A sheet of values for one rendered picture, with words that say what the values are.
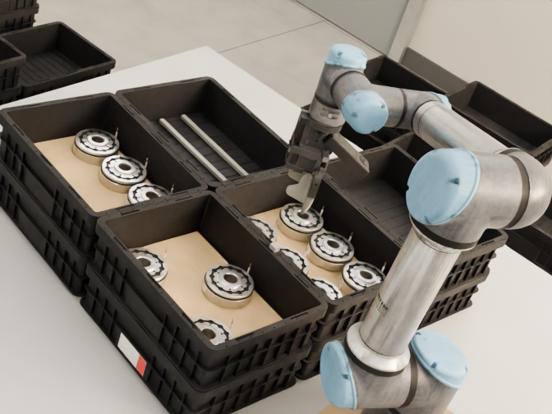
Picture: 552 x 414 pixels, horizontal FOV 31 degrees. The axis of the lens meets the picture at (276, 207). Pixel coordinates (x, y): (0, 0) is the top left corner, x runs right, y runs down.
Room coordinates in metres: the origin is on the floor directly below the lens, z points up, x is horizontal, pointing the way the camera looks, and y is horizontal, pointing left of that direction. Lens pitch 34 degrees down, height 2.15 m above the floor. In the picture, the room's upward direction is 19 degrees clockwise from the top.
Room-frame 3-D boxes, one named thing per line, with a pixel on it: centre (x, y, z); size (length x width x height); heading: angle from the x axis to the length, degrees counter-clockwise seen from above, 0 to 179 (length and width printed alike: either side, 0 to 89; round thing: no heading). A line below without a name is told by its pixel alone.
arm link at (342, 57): (1.75, -0.04, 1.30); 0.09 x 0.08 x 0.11; 28
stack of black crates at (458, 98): (3.33, -0.67, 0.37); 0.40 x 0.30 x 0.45; 61
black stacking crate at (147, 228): (1.54, 0.08, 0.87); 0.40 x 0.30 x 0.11; 51
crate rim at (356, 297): (1.78, -0.11, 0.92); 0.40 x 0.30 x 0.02; 51
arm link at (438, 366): (1.40, -0.36, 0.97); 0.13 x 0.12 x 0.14; 118
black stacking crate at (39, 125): (1.79, 0.39, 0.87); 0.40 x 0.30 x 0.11; 51
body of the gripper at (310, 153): (1.75, -0.03, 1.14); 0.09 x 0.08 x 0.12; 96
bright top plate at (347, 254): (1.83, -0.15, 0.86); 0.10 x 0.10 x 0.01
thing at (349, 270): (1.76, -0.23, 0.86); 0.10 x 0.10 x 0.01
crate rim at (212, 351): (1.54, 0.08, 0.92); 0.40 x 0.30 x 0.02; 51
